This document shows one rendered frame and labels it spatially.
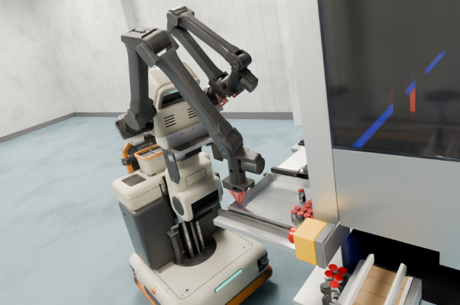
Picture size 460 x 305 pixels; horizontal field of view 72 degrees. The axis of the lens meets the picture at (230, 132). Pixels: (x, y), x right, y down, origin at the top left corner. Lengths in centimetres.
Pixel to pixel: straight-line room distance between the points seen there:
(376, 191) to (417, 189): 8
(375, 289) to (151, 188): 125
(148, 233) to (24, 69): 762
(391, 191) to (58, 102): 897
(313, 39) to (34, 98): 868
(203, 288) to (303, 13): 145
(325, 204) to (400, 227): 16
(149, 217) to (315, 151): 123
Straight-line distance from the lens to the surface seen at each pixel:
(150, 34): 98
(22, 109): 901
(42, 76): 923
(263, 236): 102
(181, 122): 145
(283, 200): 117
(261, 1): 473
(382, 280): 81
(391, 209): 73
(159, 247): 191
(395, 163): 68
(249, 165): 101
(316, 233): 76
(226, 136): 101
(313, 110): 69
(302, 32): 67
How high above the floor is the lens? 150
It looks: 18 degrees down
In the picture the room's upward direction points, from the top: 12 degrees counter-clockwise
